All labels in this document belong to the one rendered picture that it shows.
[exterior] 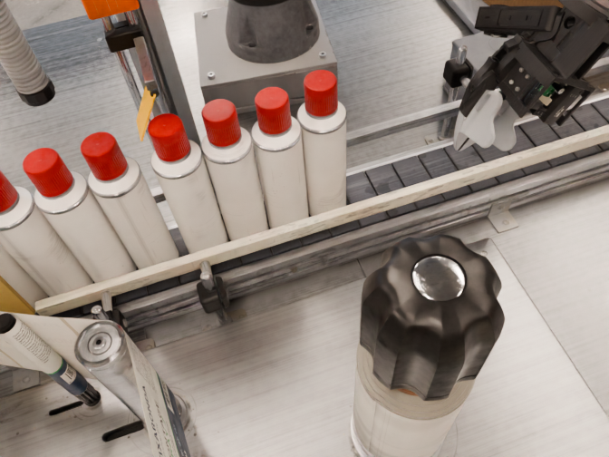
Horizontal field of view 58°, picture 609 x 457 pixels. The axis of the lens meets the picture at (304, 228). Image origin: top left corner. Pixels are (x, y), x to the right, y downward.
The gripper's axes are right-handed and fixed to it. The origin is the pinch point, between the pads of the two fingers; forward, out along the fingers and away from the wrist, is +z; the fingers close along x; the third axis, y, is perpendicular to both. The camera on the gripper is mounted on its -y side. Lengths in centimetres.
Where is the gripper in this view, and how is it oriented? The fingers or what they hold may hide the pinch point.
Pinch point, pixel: (460, 137)
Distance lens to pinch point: 72.1
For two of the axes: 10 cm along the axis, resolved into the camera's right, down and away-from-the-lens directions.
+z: -4.2, 6.4, 6.4
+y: 3.2, 7.7, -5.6
